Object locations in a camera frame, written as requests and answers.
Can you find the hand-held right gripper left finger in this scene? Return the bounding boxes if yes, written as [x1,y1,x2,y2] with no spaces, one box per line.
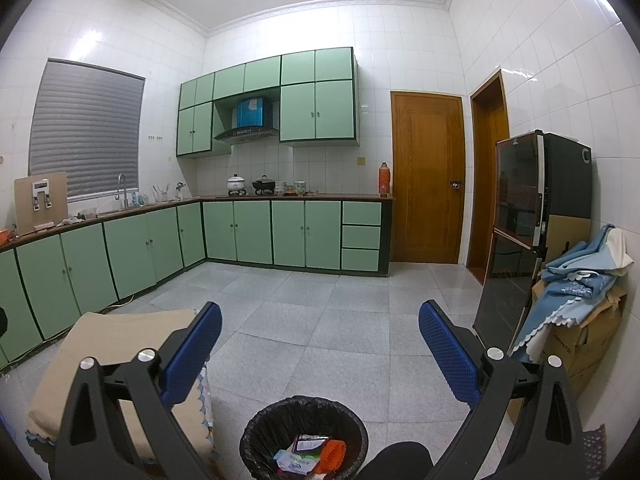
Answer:
[50,302,223,480]

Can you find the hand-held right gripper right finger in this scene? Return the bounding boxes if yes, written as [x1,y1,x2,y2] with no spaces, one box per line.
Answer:
[419,301,591,480]

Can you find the black trash bin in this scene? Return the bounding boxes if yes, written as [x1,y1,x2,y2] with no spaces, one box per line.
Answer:
[239,395,370,480]

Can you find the blue red snack wrapper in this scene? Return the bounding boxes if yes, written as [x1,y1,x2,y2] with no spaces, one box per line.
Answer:
[292,434,331,453]

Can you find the white green plastic bag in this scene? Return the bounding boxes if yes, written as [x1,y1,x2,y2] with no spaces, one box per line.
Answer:
[272,447,321,476]

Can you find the orange foam fruit net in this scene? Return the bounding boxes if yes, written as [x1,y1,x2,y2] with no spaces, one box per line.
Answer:
[312,439,347,476]

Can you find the blue scalloped tablecloth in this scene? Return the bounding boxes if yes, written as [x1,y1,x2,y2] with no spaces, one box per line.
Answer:
[25,365,218,461]

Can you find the person's dark trouser leg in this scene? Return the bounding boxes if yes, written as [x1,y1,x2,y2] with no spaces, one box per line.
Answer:
[357,441,433,480]

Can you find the cardboard box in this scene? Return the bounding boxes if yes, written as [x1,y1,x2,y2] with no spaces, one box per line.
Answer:
[507,280,628,426]

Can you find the green base cabinets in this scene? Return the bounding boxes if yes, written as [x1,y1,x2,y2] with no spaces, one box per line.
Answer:
[0,195,393,368]

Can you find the blue scalloped cloth pile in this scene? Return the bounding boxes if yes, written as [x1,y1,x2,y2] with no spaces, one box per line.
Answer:
[510,225,635,363]

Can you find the black refrigerator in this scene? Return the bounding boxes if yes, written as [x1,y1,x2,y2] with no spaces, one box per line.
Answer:
[472,130,593,356]

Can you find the cardboard sheet with holder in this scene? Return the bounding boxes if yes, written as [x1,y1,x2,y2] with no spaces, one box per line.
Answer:
[13,171,68,237]

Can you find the black range hood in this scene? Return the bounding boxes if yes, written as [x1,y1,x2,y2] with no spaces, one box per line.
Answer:
[214,96,280,145]

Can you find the grey window blind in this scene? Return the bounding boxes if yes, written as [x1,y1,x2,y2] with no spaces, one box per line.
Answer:
[28,58,146,198]

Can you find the wooden door with frame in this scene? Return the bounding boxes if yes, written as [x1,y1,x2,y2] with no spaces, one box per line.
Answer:
[466,70,511,286]

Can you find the green wall cabinets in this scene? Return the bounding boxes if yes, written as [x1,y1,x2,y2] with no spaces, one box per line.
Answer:
[176,47,361,160]

